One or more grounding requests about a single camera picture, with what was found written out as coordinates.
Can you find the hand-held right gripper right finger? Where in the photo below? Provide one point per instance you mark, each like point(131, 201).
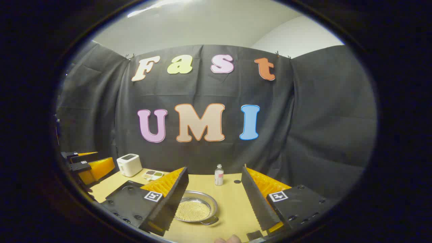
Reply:
point(256, 202)

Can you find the pile of yellow soybeans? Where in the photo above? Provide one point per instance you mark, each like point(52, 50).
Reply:
point(194, 211)

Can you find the white toaster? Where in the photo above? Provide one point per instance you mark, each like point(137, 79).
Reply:
point(129, 165)

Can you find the small clear bottle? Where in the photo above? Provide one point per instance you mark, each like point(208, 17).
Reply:
point(219, 176)

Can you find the black backdrop cloth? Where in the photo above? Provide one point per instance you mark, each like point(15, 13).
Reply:
point(303, 118)

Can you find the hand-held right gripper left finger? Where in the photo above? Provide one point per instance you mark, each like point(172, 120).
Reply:
point(172, 202)

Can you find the black induction cooktop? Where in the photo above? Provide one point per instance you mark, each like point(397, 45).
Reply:
point(131, 184)

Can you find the white divided dish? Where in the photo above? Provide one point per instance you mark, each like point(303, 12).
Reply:
point(152, 175)

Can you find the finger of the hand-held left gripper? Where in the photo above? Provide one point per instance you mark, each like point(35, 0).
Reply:
point(99, 168)
point(76, 155)

